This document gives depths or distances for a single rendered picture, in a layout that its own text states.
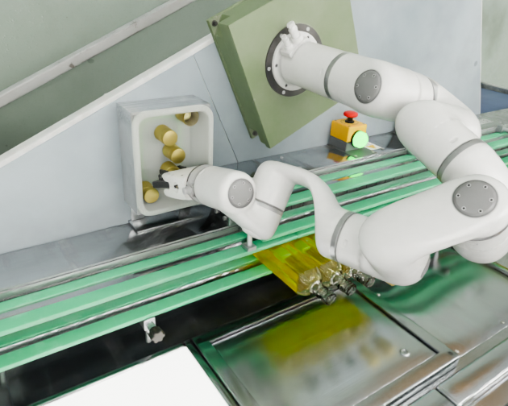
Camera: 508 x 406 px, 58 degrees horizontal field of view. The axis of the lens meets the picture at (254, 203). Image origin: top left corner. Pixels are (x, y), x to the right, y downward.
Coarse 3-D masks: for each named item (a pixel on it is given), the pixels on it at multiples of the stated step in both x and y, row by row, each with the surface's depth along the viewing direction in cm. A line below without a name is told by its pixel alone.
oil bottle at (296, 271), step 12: (264, 252) 105; (276, 252) 102; (288, 252) 103; (264, 264) 106; (276, 264) 102; (288, 264) 99; (300, 264) 99; (312, 264) 99; (288, 276) 99; (300, 276) 96; (312, 276) 96; (300, 288) 97
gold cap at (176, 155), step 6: (174, 144) 99; (162, 150) 99; (168, 150) 98; (174, 150) 96; (180, 150) 97; (168, 156) 98; (174, 156) 97; (180, 156) 97; (174, 162) 97; (180, 162) 98
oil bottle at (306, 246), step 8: (296, 240) 107; (304, 240) 107; (296, 248) 105; (304, 248) 104; (312, 248) 104; (312, 256) 101; (320, 256) 102; (320, 264) 99; (328, 264) 99; (336, 264) 100; (328, 272) 98; (336, 272) 99; (328, 280) 99
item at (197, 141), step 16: (144, 112) 86; (160, 112) 88; (176, 112) 90; (208, 112) 94; (144, 128) 95; (176, 128) 99; (192, 128) 101; (208, 128) 96; (144, 144) 96; (160, 144) 99; (192, 144) 102; (208, 144) 97; (144, 160) 98; (160, 160) 100; (192, 160) 104; (208, 160) 99; (144, 176) 100; (160, 192) 103; (144, 208) 95; (160, 208) 97; (176, 208) 99
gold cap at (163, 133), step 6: (156, 126) 96; (162, 126) 96; (168, 126) 97; (156, 132) 96; (162, 132) 94; (168, 132) 93; (174, 132) 94; (156, 138) 97; (162, 138) 94; (168, 138) 94; (174, 138) 95; (168, 144) 95
